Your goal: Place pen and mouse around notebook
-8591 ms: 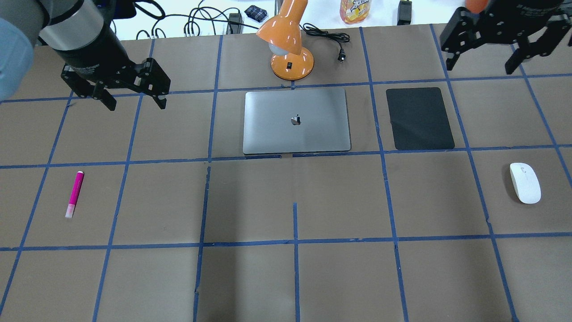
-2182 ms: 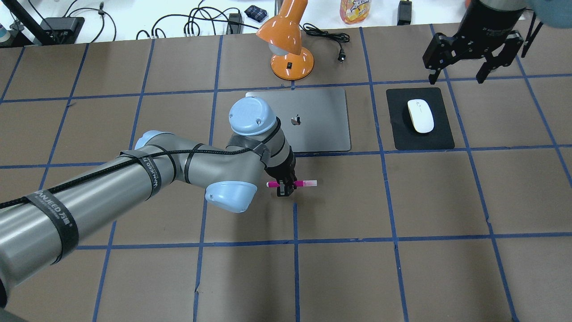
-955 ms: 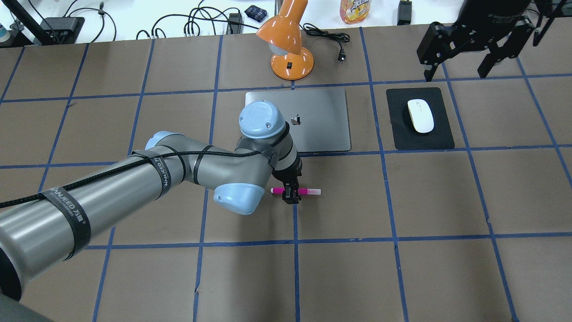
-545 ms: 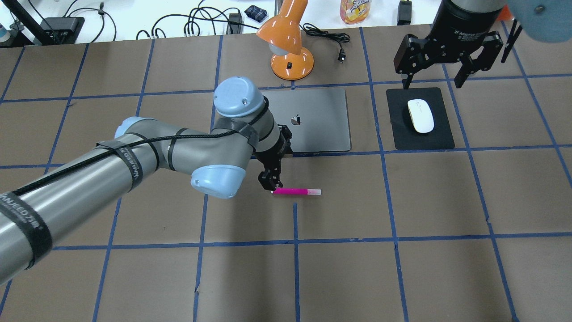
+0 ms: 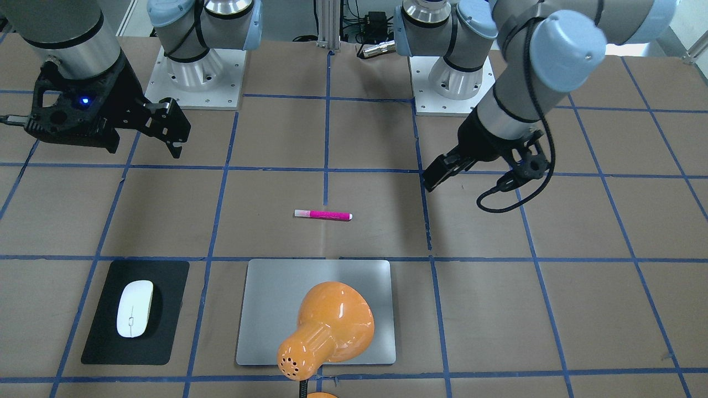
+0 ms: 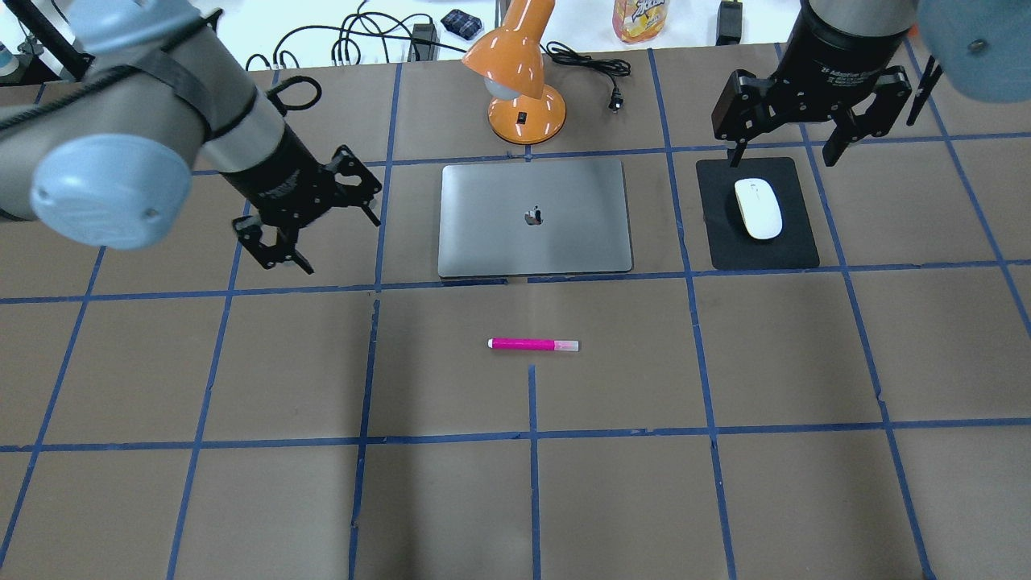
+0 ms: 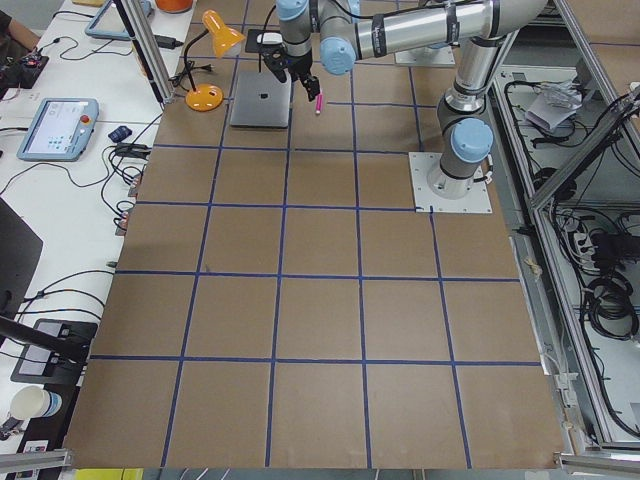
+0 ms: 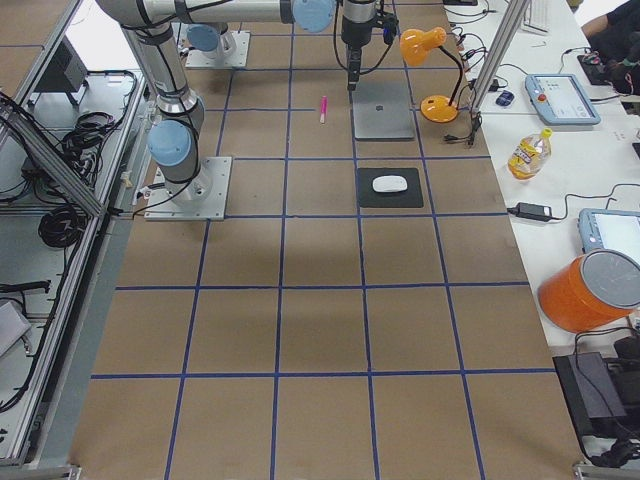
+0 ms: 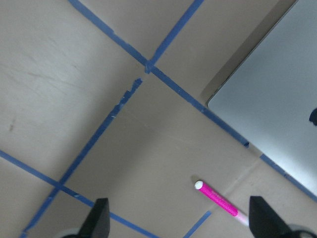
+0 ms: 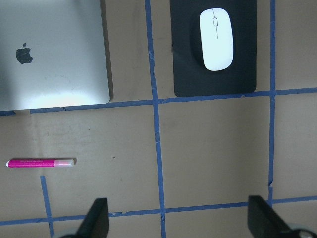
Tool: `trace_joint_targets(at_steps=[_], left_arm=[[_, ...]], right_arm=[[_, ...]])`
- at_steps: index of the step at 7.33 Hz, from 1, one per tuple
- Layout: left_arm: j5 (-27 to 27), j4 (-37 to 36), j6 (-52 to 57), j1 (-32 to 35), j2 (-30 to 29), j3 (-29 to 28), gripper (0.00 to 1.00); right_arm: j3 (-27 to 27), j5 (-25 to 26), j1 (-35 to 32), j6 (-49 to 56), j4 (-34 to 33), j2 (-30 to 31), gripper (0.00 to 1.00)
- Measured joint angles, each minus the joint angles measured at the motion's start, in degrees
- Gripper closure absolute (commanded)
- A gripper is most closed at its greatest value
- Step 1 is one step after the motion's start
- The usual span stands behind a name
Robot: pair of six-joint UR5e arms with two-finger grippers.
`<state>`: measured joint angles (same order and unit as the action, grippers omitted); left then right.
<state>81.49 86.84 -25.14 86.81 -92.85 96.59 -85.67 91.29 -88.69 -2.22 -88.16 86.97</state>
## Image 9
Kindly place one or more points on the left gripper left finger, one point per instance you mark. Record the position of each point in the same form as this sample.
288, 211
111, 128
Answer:
97, 223

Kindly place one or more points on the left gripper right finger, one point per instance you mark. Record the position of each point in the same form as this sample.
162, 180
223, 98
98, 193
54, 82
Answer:
264, 222

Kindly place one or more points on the silver laptop notebook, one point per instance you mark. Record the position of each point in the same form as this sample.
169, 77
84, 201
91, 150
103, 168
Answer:
269, 98

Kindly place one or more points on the pink marker pen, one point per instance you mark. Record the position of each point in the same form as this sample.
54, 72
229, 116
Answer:
227, 206

